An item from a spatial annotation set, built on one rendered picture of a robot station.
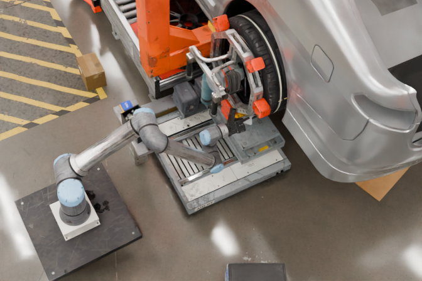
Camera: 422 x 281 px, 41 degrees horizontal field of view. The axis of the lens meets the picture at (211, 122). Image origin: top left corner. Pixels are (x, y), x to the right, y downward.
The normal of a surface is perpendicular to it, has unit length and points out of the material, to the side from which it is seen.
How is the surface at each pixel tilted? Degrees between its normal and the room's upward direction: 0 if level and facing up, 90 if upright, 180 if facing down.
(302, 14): 80
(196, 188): 0
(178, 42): 90
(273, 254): 0
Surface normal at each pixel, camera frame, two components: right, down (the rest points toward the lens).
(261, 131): 0.05, -0.57
